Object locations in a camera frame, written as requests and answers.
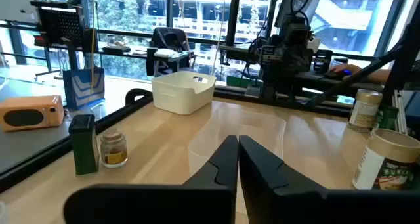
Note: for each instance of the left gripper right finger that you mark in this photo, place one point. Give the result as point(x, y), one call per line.
point(295, 207)

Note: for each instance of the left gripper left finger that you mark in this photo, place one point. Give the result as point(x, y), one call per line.
point(197, 204)

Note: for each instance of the cardboard cylinder spice canister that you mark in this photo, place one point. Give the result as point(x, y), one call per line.
point(364, 112)
point(384, 165)

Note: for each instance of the dark green spice tin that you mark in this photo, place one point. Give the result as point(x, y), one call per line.
point(388, 119)
point(83, 145)

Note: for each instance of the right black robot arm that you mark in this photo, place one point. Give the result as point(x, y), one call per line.
point(270, 84)

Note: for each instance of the person's forearm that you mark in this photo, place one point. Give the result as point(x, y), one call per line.
point(377, 76)

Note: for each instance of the black desk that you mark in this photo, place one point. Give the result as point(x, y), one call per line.
point(305, 80)

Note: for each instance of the black computer mouse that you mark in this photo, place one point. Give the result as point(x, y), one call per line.
point(331, 75)

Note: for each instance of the person's hand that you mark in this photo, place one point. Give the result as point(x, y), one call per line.
point(348, 68)

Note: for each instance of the white plastic bin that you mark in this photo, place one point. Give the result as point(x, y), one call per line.
point(177, 99)

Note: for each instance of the white folded cloth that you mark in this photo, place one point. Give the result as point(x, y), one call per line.
point(165, 53)

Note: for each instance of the black office chair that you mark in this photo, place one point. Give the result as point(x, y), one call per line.
point(167, 40)

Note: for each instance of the blue patterned bag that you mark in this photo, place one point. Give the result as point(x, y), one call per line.
point(83, 89)

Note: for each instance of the orange retro speaker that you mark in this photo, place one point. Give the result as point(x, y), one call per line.
point(33, 117)

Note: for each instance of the black perforated panel stand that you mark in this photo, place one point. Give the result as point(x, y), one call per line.
point(60, 27)

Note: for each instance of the black curved frame bracket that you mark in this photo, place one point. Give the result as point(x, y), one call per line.
point(138, 92)

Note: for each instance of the black table frame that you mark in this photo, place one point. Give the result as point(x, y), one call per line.
point(33, 165)

